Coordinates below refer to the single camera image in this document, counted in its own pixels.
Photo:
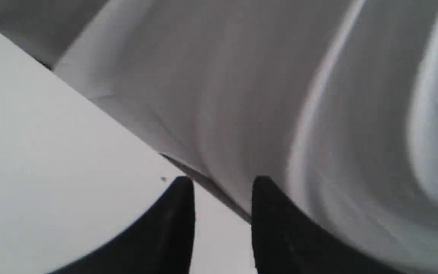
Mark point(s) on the grey backdrop curtain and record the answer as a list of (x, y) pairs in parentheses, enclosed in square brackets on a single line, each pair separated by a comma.
[(335, 100)]

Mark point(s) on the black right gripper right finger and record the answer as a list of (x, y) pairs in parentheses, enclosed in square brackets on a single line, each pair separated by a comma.
[(286, 241)]

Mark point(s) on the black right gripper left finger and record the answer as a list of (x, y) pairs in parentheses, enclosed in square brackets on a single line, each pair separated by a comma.
[(161, 241)]

